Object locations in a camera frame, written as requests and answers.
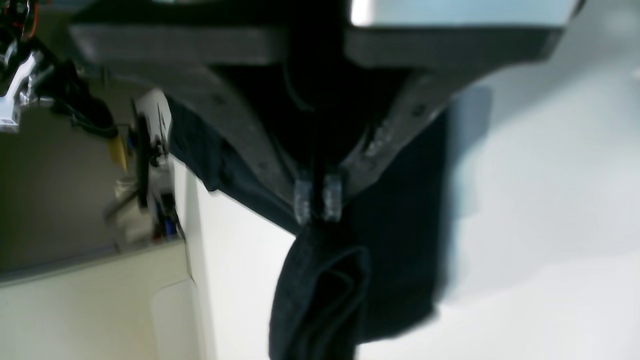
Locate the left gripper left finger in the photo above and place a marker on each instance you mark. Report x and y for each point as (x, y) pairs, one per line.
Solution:
(178, 60)

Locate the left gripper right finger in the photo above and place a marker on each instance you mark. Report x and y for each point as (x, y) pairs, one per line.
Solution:
(387, 85)

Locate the black T-shirt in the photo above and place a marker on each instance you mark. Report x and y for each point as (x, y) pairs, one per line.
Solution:
(372, 275)

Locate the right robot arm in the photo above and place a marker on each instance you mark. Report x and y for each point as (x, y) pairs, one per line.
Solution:
(23, 63)

